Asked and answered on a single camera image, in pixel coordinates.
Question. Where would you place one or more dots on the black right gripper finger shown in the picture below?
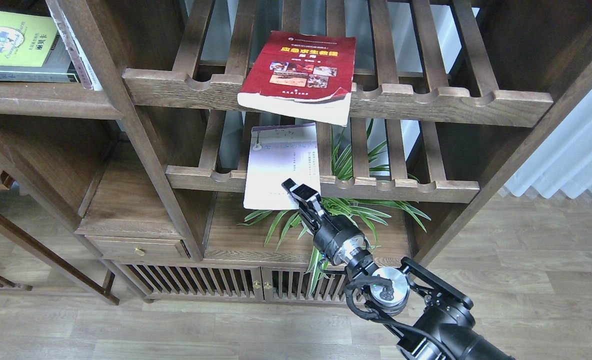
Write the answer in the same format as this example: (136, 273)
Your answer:
(304, 192)
(309, 213)

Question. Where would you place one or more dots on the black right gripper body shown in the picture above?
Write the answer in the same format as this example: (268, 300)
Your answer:
(339, 240)

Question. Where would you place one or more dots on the pale purple white book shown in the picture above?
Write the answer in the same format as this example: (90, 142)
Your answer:
(278, 153)

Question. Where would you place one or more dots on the green and black book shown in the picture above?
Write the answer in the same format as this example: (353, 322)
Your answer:
(32, 50)

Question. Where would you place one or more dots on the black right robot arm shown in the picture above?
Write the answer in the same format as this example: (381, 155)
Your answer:
(431, 319)

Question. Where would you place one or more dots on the green spider plant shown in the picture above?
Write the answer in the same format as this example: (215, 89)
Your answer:
(353, 208)

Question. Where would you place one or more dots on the right slatted cabinet door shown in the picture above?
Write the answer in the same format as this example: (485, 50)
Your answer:
(292, 285)

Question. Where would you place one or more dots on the slatted cabinet door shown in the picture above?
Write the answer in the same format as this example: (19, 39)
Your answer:
(292, 285)
(196, 282)

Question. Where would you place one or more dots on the dark wooden bookshelf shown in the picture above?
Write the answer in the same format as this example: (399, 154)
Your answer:
(468, 89)

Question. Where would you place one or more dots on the red paperback book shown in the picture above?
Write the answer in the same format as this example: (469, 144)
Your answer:
(304, 76)

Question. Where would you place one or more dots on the left slatted cabinet door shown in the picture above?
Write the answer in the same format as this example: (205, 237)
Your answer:
(196, 282)

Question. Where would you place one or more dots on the wooden drawer with brass knob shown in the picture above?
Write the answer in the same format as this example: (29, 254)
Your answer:
(116, 248)

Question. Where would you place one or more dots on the white book spine upright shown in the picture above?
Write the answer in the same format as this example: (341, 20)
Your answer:
(82, 65)

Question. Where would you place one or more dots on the white pleated curtain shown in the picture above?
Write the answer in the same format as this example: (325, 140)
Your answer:
(562, 164)

